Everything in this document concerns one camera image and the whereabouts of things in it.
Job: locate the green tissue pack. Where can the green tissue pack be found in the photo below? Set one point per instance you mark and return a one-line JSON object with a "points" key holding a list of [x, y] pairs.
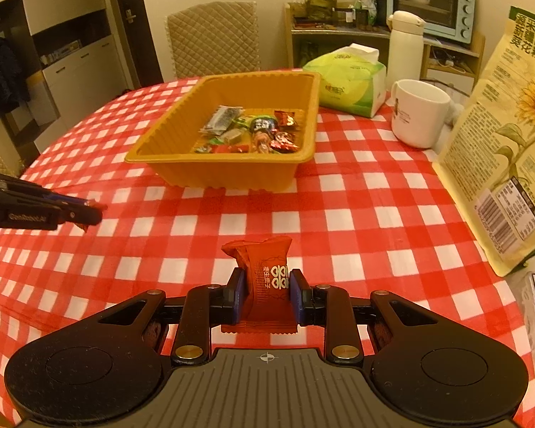
{"points": [[347, 89]]}

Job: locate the white power strip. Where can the white power strip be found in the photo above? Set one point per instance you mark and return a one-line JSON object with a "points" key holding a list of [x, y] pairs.
{"points": [[443, 61]]}

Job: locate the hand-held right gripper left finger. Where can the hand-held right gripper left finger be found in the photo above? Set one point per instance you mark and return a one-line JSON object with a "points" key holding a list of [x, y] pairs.
{"points": [[237, 296]]}

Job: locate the large red snack packet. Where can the large red snack packet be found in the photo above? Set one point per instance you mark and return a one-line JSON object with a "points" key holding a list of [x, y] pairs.
{"points": [[267, 285]]}

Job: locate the crumpled white tissue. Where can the crumpled white tissue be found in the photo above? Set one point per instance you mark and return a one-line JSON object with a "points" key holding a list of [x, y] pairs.
{"points": [[454, 113]]}

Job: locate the light blue toaster oven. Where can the light blue toaster oven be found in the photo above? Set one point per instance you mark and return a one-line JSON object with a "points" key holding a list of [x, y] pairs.
{"points": [[466, 9]]}

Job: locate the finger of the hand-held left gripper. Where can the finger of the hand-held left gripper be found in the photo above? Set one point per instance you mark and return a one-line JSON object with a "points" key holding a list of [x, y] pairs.
{"points": [[82, 217], [35, 191]]}

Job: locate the clear green-filled bag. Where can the clear green-filled bag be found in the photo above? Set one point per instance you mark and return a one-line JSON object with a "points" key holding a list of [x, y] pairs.
{"points": [[368, 2]]}

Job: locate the white cabinet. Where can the white cabinet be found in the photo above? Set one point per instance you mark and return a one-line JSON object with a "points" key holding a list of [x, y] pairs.
{"points": [[84, 84]]}

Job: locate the glass pickle jar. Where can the glass pickle jar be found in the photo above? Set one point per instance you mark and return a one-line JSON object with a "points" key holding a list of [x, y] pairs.
{"points": [[321, 2]]}

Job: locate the dark grey snack packet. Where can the dark grey snack packet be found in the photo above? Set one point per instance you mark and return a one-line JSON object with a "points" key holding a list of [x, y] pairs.
{"points": [[220, 119]]}

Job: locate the small red snack packet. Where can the small red snack packet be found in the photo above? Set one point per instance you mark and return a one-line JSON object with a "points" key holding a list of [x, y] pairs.
{"points": [[285, 118], [280, 136]]}

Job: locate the orange plastic tray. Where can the orange plastic tray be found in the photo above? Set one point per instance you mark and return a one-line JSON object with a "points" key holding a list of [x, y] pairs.
{"points": [[232, 171]]}

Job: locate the white mug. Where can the white mug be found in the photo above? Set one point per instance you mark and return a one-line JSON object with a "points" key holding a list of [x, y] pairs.
{"points": [[417, 116]]}

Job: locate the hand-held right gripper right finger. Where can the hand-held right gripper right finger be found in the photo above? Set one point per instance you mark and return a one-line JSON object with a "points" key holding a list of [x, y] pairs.
{"points": [[296, 296]]}

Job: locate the green nut snack packet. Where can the green nut snack packet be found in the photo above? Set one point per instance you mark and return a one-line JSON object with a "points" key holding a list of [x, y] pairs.
{"points": [[263, 125]]}

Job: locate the white thermos bottle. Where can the white thermos bottle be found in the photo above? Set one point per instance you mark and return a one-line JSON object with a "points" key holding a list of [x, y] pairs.
{"points": [[405, 49]]}

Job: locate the small red candy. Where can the small red candy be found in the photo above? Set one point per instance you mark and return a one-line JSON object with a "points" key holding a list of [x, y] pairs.
{"points": [[289, 147]]}

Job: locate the wooden shelf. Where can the wooden shelf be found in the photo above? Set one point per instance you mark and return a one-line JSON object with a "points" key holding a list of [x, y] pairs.
{"points": [[290, 44]]}

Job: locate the dark wooden door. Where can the dark wooden door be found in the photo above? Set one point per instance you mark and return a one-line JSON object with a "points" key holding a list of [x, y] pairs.
{"points": [[138, 53]]}

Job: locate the sunflower seed bag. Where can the sunflower seed bag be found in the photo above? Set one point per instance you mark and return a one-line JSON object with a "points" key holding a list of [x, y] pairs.
{"points": [[495, 142]]}

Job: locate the red checked tablecloth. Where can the red checked tablecloth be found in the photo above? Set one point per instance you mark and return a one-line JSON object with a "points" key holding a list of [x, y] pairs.
{"points": [[361, 214]]}

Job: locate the dark blue jacket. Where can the dark blue jacket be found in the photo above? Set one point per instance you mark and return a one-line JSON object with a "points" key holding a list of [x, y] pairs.
{"points": [[0, 76]]}

